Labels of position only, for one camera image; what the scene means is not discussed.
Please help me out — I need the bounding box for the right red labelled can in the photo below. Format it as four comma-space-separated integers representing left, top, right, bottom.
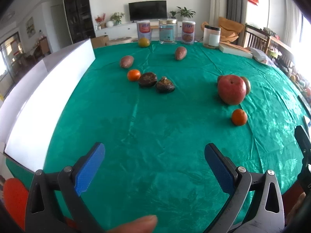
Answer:
181, 21, 196, 45

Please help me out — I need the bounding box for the wooden chair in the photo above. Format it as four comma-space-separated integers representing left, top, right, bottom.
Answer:
242, 24, 271, 54

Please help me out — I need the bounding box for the dark display cabinet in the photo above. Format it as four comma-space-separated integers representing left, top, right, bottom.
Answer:
63, 0, 95, 44

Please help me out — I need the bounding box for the black television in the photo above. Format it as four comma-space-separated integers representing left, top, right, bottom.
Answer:
128, 1, 167, 21

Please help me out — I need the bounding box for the left red labelled can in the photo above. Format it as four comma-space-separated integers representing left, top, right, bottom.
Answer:
136, 21, 152, 41

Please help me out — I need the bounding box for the white tv cabinet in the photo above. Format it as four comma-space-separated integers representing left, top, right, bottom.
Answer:
94, 19, 185, 40

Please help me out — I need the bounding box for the green tablecloth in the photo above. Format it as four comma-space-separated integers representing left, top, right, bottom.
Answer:
6, 42, 307, 232

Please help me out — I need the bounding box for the flat white box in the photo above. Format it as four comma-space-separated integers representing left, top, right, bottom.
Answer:
219, 42, 253, 59

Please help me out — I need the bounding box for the black lidded glass jar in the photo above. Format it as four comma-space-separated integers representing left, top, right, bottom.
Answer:
203, 25, 221, 49

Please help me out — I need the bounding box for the person's left hand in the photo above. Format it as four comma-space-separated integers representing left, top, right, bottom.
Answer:
108, 215, 158, 233

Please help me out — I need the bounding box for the red labelled can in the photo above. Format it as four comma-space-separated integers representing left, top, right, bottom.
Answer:
136, 21, 152, 41
181, 21, 196, 45

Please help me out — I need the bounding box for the red flower vase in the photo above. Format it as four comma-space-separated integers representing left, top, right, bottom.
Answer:
95, 13, 105, 30

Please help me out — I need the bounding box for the green potted plant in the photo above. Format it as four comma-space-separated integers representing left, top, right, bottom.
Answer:
177, 6, 196, 19

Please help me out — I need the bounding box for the clear glass jar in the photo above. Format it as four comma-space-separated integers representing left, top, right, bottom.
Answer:
159, 18, 178, 44

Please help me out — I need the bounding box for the large red apple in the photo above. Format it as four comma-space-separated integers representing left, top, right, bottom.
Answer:
217, 75, 247, 105

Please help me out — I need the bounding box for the dark brown round fruit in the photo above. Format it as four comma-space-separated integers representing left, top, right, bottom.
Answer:
138, 72, 158, 88

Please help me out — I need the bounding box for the sweet potato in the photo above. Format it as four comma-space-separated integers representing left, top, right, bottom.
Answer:
120, 55, 134, 68
175, 46, 187, 61

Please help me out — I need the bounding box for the dark brown lumpy fruit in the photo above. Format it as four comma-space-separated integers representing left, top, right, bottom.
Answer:
155, 76, 175, 93

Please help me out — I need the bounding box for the orange red cushion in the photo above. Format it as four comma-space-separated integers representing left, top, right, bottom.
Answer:
3, 178, 28, 230

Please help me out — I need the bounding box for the white cardboard box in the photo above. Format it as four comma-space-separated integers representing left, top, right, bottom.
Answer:
1, 39, 95, 172

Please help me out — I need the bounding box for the yellow green citrus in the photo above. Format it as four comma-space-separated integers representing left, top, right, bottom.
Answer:
138, 37, 150, 48

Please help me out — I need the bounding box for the brown kiwi fruit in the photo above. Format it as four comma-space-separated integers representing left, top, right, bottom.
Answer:
241, 76, 252, 95

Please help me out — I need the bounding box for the orange tangerine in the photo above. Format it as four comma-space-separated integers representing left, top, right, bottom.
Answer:
127, 70, 141, 82
231, 109, 248, 126

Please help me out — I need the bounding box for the white plastic bag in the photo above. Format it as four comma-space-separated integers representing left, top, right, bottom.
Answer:
249, 47, 275, 67

